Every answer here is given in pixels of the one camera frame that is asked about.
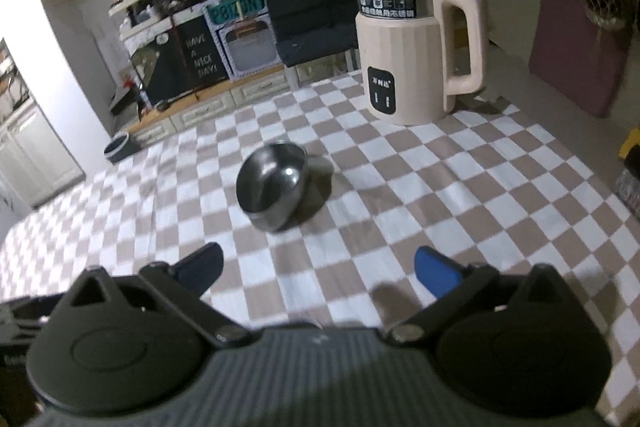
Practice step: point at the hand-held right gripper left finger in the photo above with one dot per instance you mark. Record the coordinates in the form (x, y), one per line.
(200, 264)

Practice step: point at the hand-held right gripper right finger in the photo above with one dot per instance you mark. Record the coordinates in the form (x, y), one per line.
(437, 274)

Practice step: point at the round steel bowl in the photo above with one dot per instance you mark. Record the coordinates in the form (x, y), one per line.
(272, 182)

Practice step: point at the checkered tablecloth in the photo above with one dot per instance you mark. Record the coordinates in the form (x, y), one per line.
(425, 187)

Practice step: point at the dark trash bin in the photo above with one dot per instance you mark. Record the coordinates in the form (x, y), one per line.
(117, 148)

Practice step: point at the wooden platform with drawers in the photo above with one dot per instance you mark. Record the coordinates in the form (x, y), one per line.
(225, 102)

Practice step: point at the white kitchen cabinets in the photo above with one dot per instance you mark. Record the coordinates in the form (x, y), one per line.
(30, 157)

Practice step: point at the black chalkboard sign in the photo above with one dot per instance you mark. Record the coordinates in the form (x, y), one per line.
(200, 57)

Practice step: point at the cream electric kettle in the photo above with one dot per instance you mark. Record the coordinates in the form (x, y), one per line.
(400, 57)

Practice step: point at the patterned box with teal label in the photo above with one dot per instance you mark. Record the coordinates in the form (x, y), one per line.
(247, 42)

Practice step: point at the yellow stool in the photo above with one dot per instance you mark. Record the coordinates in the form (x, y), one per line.
(631, 150)

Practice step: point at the purple cushion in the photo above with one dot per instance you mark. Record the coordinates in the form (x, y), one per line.
(575, 52)

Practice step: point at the dark blue sofa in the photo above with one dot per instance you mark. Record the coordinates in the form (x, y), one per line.
(310, 22)

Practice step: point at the white storage shelf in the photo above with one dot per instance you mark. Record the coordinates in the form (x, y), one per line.
(135, 2)

